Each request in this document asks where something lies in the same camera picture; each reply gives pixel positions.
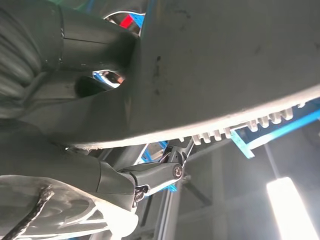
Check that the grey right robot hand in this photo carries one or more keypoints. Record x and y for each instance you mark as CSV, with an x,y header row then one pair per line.
x,y
62,175

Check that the bright ceiling light panel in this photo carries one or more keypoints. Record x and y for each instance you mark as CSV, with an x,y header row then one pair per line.
x,y
287,212

